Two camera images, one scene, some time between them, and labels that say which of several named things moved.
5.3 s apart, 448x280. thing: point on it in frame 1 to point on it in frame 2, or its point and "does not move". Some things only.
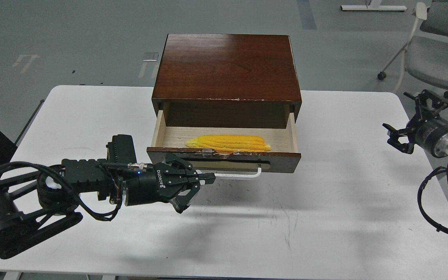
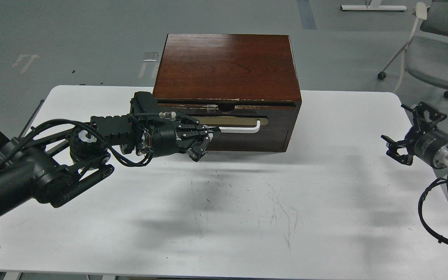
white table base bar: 373,7 does not move
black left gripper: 155,185 to 165,141
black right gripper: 438,136 to 433,146
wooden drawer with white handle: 283,157 to 246,126
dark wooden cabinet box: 226,81 does not move
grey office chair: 440,53 does not move
